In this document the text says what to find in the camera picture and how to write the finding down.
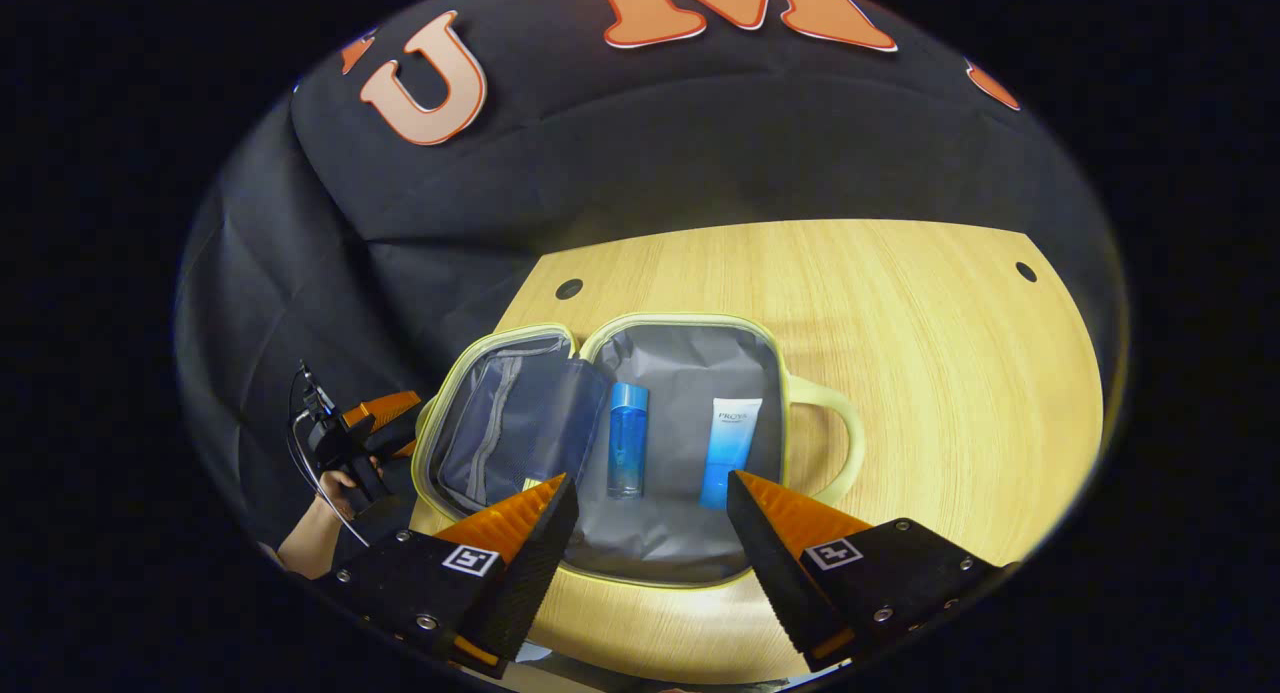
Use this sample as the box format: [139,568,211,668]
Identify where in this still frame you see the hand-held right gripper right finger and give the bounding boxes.
[725,470,1021,674]

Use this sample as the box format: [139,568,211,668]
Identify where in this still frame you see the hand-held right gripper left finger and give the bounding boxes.
[315,473,581,682]

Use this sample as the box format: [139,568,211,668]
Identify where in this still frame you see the pale yellow suitcase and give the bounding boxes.
[410,313,866,589]

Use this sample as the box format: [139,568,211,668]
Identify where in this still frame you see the blue and clear tube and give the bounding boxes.
[698,397,763,512]

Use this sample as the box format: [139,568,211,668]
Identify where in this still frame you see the blue skin care bottle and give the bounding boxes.
[607,382,651,499]

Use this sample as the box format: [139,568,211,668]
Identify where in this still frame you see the black backdrop cloth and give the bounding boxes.
[175,0,1126,564]

